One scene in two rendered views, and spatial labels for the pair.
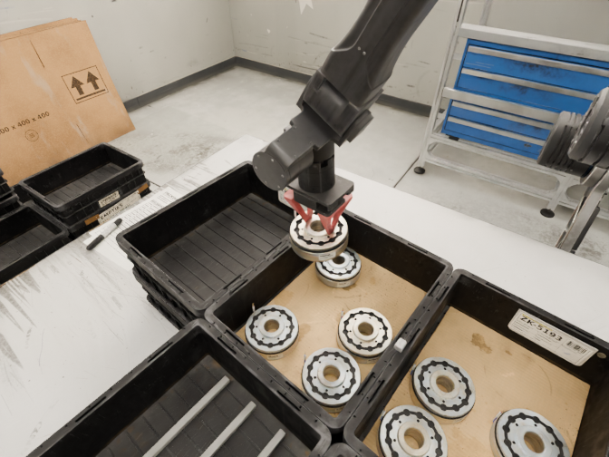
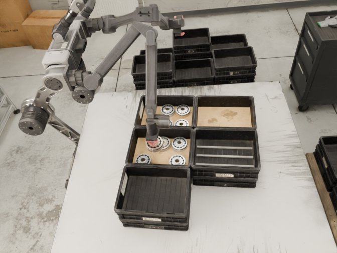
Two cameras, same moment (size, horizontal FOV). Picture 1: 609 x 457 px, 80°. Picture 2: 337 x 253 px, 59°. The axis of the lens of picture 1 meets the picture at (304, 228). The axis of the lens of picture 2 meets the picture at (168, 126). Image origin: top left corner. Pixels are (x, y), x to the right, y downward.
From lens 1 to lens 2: 161 cm
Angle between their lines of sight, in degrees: 72
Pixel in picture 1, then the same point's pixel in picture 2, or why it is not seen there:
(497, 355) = not seen: hidden behind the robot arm
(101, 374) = (218, 217)
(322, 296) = (156, 160)
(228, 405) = (200, 160)
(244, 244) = (151, 196)
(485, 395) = not seen: hidden behind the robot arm
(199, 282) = (175, 195)
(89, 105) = not seen: outside the picture
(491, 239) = (87, 144)
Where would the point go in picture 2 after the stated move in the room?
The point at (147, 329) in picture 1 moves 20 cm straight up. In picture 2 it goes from (196, 219) to (195, 204)
